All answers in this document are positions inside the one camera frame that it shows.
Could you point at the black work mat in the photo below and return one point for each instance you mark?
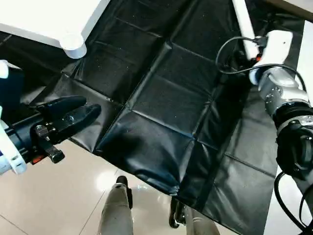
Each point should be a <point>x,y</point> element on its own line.
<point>166,107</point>

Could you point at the white flat sheet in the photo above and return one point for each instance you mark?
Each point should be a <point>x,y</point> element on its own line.
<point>298,205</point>

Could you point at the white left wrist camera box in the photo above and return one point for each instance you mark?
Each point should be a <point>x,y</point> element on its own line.
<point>7,156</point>

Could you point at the white plastic table leg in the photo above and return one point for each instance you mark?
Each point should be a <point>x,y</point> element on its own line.
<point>244,24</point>

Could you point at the grey robot left leg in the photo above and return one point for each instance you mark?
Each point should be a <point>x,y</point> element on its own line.
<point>117,210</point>

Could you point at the white plastic table top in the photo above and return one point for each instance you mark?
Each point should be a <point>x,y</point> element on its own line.
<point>49,19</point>

